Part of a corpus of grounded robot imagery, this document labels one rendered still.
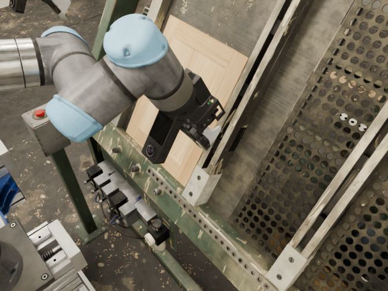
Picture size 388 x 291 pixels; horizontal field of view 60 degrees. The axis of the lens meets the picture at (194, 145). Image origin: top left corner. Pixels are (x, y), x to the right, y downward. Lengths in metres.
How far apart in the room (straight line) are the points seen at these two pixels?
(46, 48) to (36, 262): 0.58
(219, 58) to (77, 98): 0.70
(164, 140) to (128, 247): 1.55
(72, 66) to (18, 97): 2.82
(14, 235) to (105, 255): 1.13
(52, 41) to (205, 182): 0.65
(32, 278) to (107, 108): 0.59
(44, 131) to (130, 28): 1.08
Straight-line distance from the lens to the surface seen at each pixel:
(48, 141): 1.54
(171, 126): 0.59
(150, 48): 0.45
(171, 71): 0.49
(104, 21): 1.51
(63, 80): 0.52
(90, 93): 0.47
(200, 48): 1.16
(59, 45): 0.58
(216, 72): 1.10
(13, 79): 0.57
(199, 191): 1.08
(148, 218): 1.31
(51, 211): 2.37
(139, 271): 2.03
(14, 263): 0.95
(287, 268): 0.98
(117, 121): 1.41
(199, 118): 0.60
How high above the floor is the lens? 1.85
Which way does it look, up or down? 47 degrees down
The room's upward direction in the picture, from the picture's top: straight up
